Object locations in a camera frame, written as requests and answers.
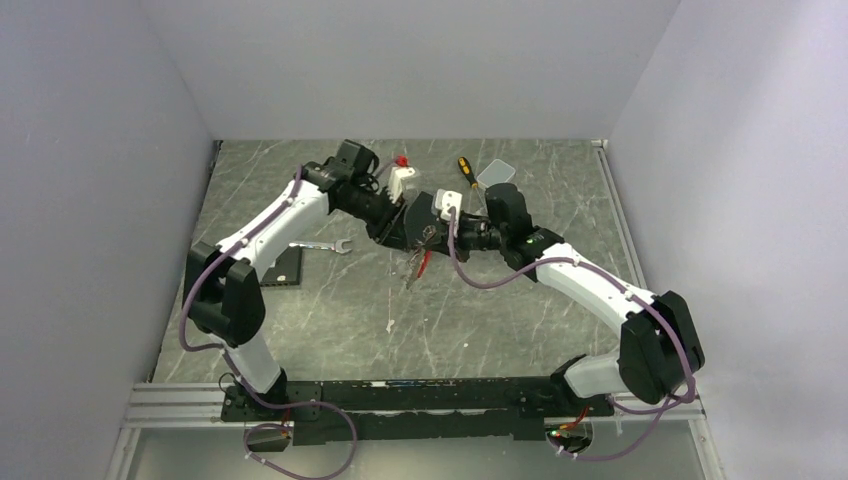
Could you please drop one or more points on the black rectangular block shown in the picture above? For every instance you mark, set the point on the black rectangular block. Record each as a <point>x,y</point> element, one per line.
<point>419,215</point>

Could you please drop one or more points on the small white square box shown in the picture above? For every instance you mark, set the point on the small white square box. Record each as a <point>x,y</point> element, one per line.
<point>496,172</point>

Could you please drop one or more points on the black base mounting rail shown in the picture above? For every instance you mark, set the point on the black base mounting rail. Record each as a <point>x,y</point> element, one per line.
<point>520,408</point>

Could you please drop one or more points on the black network switch box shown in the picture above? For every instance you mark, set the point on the black network switch box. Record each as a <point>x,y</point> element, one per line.
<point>286,269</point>

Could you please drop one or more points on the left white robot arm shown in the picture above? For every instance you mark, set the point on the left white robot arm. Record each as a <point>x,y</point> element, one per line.
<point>223,307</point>

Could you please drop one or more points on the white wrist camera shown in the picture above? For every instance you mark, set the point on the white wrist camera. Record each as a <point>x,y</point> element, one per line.
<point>447,203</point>
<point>401,176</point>

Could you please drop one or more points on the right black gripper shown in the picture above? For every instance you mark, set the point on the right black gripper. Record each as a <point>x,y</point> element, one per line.
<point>441,242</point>

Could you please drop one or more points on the aluminium frame rail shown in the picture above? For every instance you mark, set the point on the aluminium frame rail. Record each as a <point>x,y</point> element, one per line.
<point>200,405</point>

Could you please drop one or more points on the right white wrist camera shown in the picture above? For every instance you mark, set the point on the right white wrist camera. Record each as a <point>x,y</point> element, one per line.
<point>447,203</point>

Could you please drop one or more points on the silver open-end wrench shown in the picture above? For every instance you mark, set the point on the silver open-end wrench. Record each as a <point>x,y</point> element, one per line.
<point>340,247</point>

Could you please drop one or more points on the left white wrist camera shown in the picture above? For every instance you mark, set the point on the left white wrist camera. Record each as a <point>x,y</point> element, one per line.
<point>401,176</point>

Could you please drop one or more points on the red and white keychain tag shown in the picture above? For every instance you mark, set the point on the red and white keychain tag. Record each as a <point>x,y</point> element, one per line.
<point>421,254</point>

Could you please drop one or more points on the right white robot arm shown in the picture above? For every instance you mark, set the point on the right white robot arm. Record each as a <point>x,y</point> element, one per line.
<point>658,349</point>

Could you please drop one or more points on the yellow black screwdriver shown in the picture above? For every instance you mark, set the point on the yellow black screwdriver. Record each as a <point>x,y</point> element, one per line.
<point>466,170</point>

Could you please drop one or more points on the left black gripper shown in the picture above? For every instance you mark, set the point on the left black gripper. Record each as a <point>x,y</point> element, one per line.
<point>394,233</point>

